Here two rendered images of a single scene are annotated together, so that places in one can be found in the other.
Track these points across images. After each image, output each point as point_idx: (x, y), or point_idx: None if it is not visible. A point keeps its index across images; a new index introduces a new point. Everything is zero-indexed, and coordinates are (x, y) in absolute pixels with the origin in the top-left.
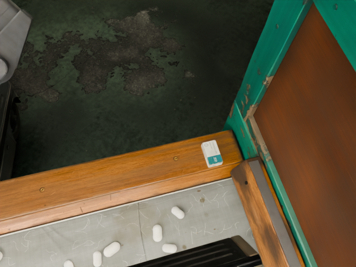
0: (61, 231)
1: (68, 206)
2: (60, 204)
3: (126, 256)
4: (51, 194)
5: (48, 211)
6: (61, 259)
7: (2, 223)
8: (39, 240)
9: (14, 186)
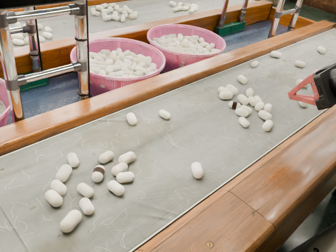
0: (150, 220)
1: (159, 241)
2: (171, 236)
3: (47, 225)
4: (193, 243)
5: (181, 225)
6: (131, 195)
7: (219, 195)
8: (168, 203)
9: (247, 233)
